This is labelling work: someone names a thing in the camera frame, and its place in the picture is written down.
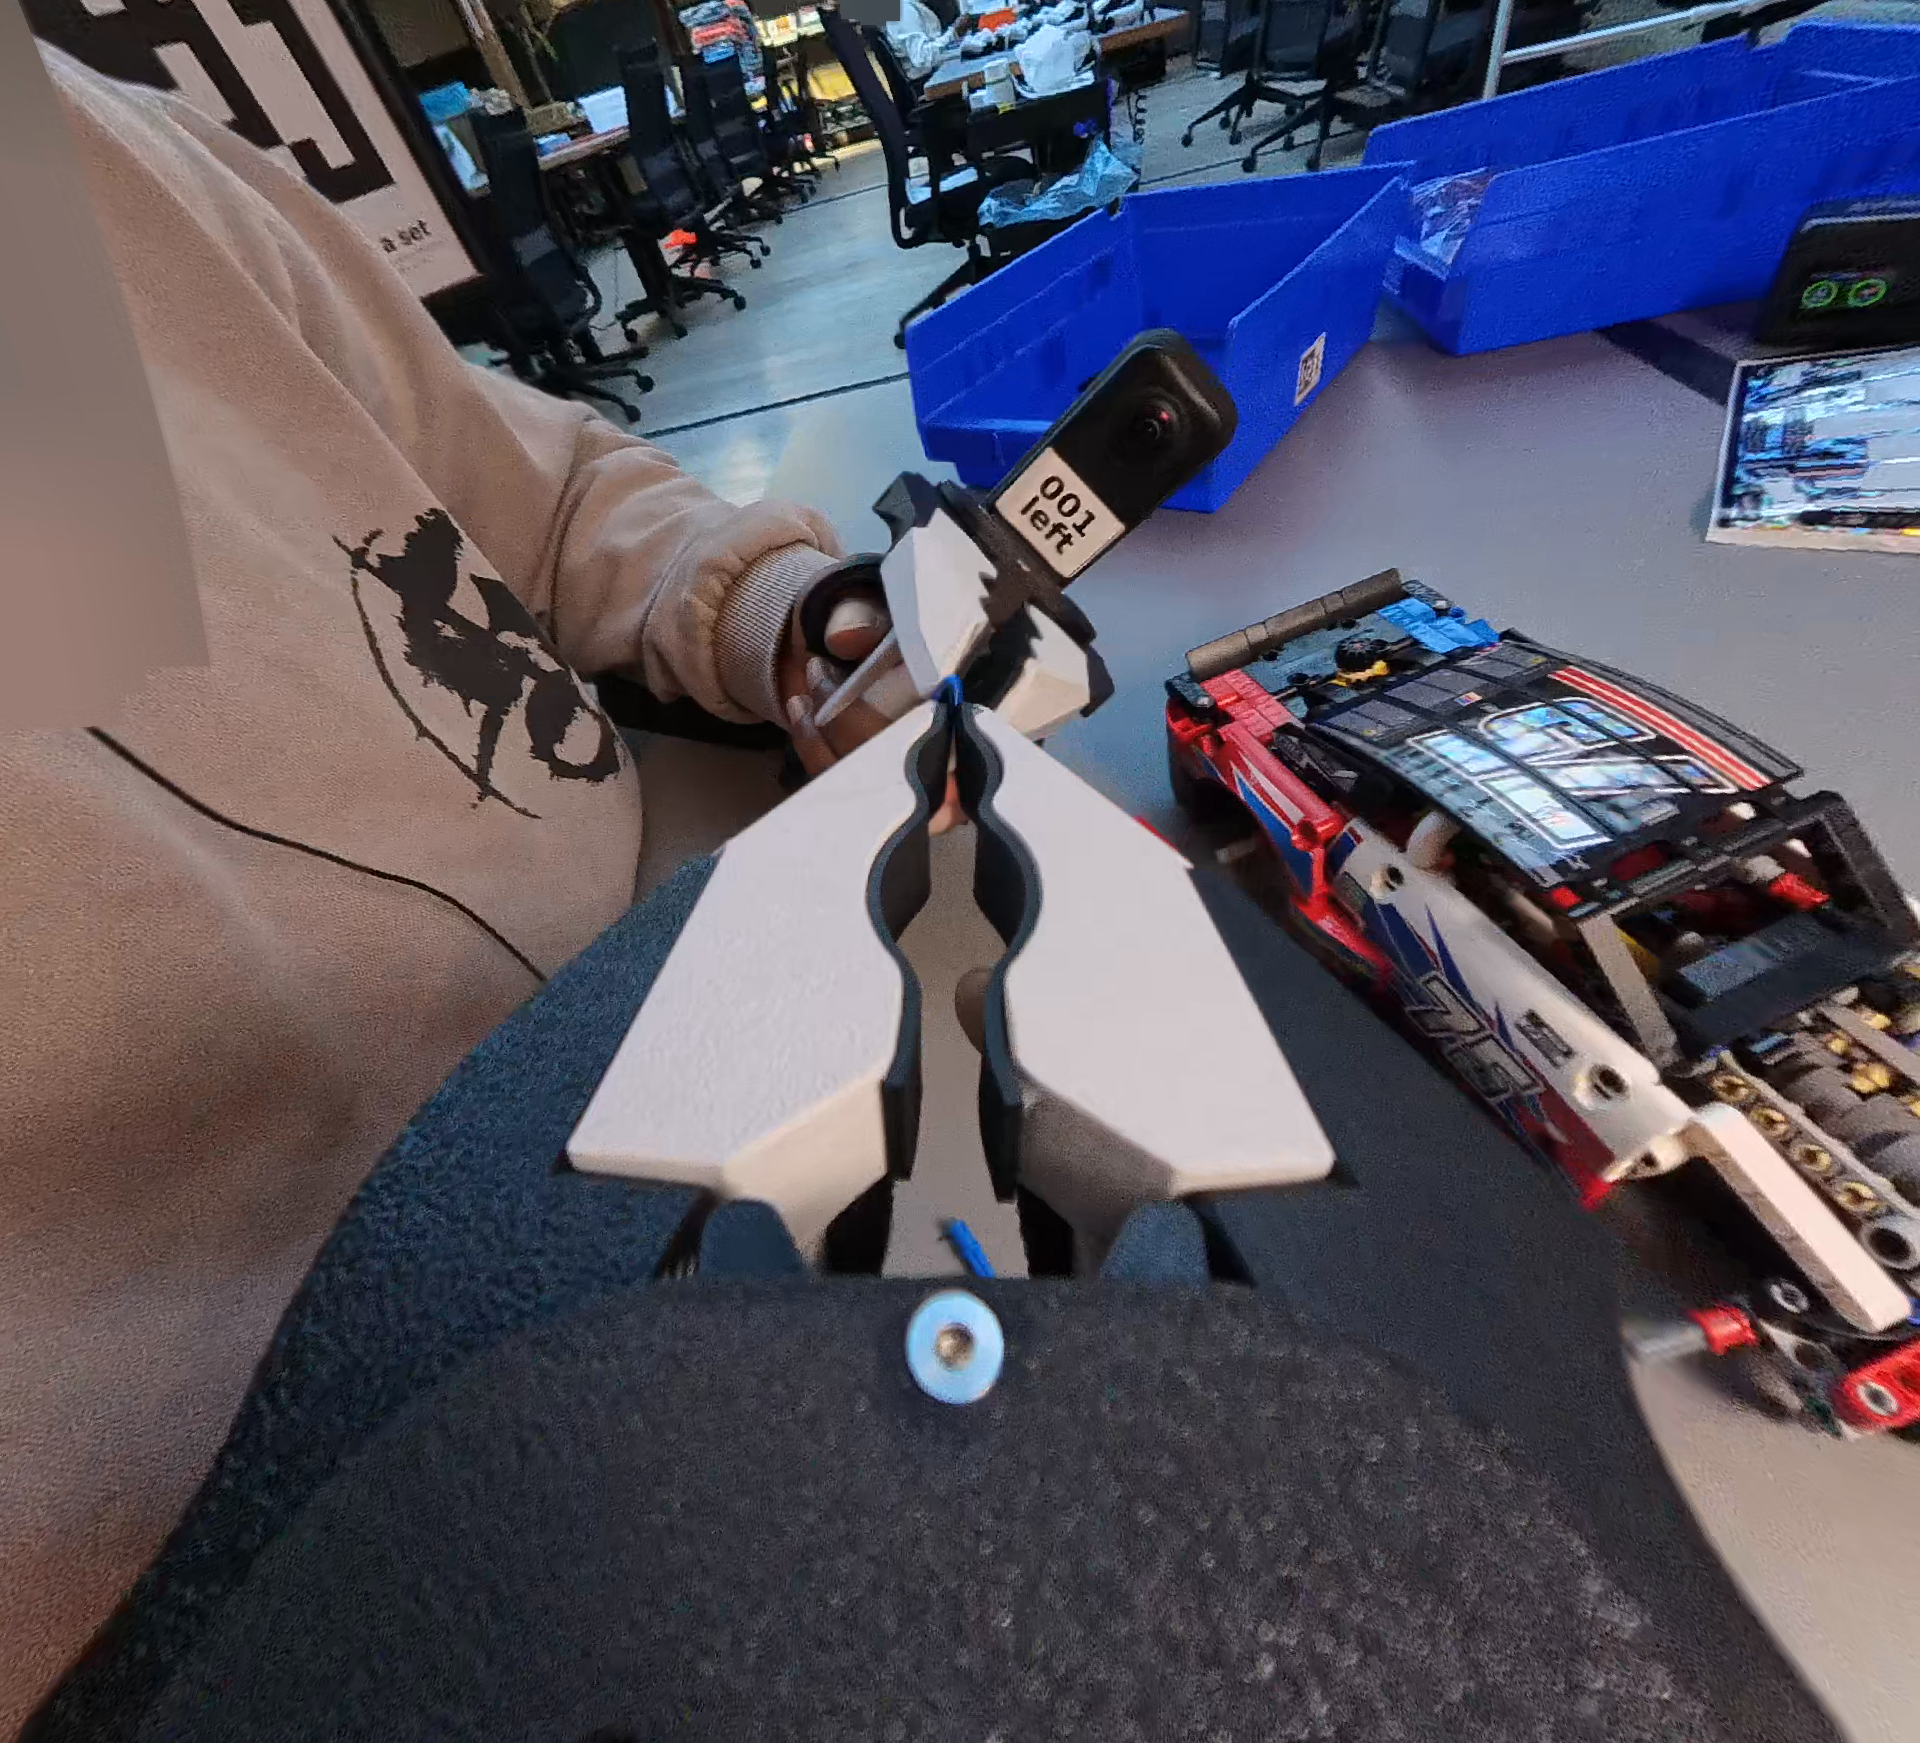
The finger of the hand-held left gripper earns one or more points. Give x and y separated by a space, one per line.
1053 693
937 599

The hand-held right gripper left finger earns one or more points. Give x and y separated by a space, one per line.
752 1024

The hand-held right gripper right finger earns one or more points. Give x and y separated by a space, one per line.
1154 1024

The red blue lego car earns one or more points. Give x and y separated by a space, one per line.
1498 799

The small blue lego piece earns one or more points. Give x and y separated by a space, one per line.
964 1251

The lego instruction booklet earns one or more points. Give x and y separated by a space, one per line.
1824 442

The person's left hand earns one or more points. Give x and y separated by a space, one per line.
843 635

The blue plastic bin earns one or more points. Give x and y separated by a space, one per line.
1199 273
1622 182

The clear plastic bag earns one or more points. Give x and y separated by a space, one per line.
1452 218
1057 193

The black mesh desk chair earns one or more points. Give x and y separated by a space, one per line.
900 145

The wooden work table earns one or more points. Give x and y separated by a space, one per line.
1140 34

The row of black office chairs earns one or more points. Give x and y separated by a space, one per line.
1297 21
548 260

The person's beige sweatshirt torso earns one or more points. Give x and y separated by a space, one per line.
222 949

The black device with green lights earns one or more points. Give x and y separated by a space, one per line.
1841 273

